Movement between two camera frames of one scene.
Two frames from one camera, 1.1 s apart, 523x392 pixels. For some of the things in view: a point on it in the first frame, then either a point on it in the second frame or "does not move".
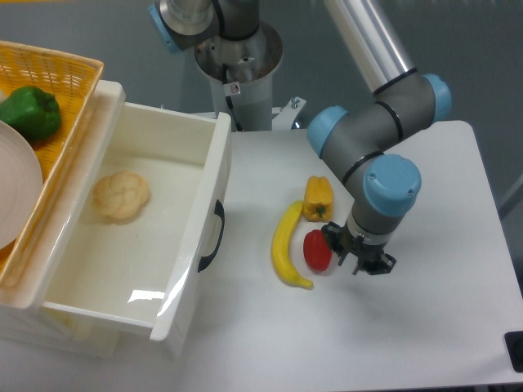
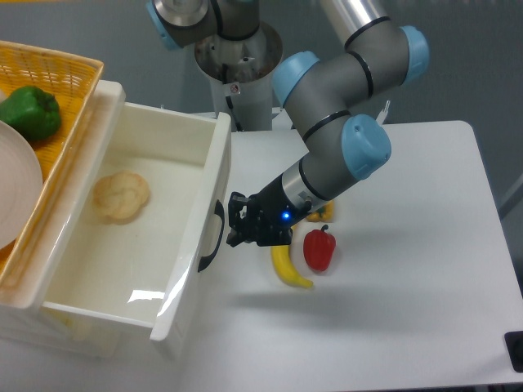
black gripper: x=364 y=251 -> x=271 y=216
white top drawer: x=143 y=229 does not move
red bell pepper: x=317 y=251 does not move
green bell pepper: x=31 y=111 does not move
